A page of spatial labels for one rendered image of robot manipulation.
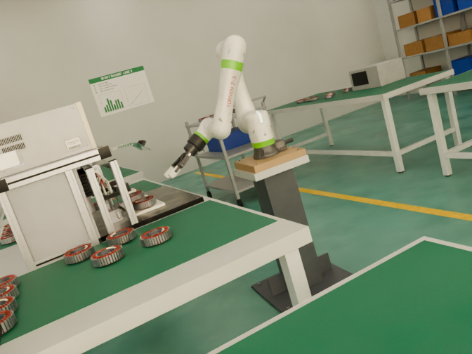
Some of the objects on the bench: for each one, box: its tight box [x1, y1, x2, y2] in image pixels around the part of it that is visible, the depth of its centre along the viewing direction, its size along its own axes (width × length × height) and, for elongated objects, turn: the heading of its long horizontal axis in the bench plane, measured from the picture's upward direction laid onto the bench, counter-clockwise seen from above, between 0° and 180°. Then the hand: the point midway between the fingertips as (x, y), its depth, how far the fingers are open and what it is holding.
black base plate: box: [92, 185, 204, 242], centre depth 224 cm, size 47×64×2 cm
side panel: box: [0, 169, 100, 273], centre depth 177 cm, size 28×3×32 cm, turn 169°
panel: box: [72, 169, 100, 239], centre depth 212 cm, size 1×66×30 cm, turn 79°
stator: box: [106, 228, 136, 247], centre depth 177 cm, size 11×11×4 cm
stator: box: [140, 226, 172, 247], centre depth 163 cm, size 11×11×4 cm
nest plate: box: [134, 199, 165, 216], centre depth 213 cm, size 15×15×1 cm
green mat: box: [1, 200, 277, 345], centre depth 157 cm, size 94×61×1 cm, turn 169°
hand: (168, 175), depth 242 cm, fingers open, 13 cm apart
